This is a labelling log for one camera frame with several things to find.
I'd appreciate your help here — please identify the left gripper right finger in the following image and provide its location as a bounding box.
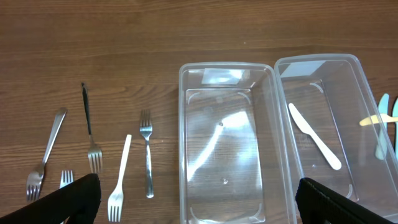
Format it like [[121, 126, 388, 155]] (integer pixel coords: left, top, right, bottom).
[[295, 177, 392, 224]]

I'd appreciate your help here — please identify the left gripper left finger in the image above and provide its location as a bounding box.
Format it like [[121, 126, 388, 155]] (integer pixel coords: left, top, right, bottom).
[[1, 174, 101, 224]]

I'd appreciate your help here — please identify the white plastic fork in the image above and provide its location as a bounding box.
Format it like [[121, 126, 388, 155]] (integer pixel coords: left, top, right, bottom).
[[108, 134, 132, 222], [58, 169, 75, 224]]

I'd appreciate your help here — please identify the white plastic knife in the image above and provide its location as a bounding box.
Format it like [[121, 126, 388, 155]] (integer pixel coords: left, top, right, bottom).
[[288, 103, 342, 170]]

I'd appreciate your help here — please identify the mint green plastic knife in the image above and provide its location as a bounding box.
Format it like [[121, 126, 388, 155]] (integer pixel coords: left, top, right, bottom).
[[375, 93, 389, 160]]

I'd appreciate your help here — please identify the silver metal fork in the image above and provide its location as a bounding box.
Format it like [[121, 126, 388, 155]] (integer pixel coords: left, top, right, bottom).
[[139, 110, 154, 198]]

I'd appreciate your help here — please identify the yellow plastic knife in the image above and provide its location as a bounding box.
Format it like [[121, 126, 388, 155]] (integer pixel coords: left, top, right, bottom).
[[359, 114, 398, 126]]

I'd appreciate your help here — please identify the light blue plastic knife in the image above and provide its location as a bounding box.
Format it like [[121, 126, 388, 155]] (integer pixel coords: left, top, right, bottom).
[[392, 98, 398, 159]]

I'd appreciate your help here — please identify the right clear plastic container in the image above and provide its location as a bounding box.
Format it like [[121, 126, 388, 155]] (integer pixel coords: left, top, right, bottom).
[[274, 54, 397, 222]]

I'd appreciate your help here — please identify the clear plastic container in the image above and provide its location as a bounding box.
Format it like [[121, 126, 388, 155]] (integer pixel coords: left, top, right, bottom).
[[178, 62, 297, 223], [274, 54, 397, 222]]

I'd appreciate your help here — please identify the left clear plastic container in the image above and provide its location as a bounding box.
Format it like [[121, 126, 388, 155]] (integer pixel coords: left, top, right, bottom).
[[178, 62, 297, 223]]

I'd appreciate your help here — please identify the silver fork far left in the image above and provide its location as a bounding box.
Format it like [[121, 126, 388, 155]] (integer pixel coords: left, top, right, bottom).
[[26, 108, 68, 202]]

